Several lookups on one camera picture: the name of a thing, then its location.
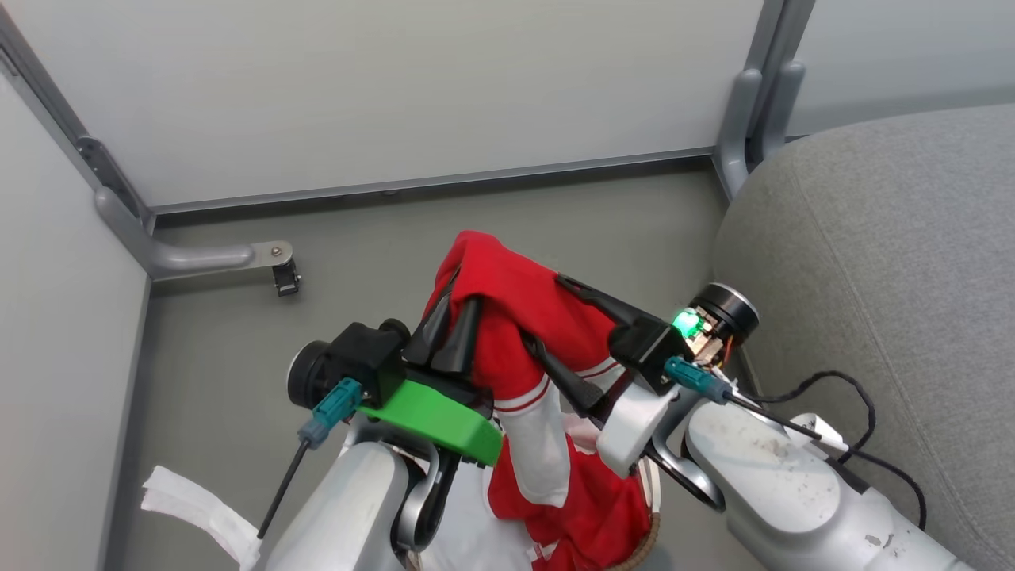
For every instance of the woven laundry basket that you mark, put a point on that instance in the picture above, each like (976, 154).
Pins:
(644, 531)

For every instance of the white crumpled cloth strip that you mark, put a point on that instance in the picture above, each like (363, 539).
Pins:
(198, 507)

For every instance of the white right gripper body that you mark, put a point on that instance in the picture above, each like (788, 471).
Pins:
(634, 424)

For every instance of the grey fabric sofa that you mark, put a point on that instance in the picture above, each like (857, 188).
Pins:
(888, 277)

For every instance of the grey partition bottom rail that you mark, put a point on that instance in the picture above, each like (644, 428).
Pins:
(428, 184)

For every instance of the red white sports garment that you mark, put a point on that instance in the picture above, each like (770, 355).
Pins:
(523, 317)

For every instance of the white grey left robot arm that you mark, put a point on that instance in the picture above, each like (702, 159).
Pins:
(341, 515)

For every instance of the small black caster wheel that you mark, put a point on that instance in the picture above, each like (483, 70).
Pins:
(285, 279)

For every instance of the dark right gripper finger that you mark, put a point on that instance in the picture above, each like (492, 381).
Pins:
(567, 377)
(599, 300)

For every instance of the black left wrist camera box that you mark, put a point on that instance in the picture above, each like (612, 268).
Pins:
(361, 361)

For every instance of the grey partition foot bracket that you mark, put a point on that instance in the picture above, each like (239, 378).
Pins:
(182, 254)

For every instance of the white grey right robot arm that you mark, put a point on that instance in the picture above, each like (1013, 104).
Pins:
(785, 492)

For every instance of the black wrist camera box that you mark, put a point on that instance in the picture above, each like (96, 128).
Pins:
(658, 341)
(361, 361)

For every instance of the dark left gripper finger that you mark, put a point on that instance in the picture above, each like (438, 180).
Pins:
(432, 325)
(462, 341)

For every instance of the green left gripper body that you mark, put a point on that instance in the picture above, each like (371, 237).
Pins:
(432, 420)

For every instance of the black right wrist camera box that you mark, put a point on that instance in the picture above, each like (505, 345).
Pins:
(658, 341)

